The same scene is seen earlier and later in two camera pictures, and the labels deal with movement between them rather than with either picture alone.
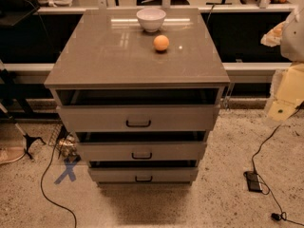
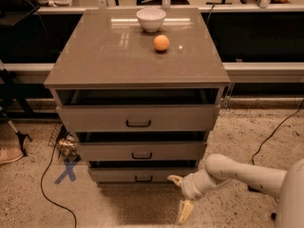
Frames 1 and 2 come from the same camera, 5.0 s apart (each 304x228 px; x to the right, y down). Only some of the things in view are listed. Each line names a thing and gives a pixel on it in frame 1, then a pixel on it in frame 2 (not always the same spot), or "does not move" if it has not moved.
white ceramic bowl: x=151 y=19 does not move
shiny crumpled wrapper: x=68 y=144 does not move
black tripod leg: x=28 y=140 to x=22 y=136
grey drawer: x=142 y=151 does not move
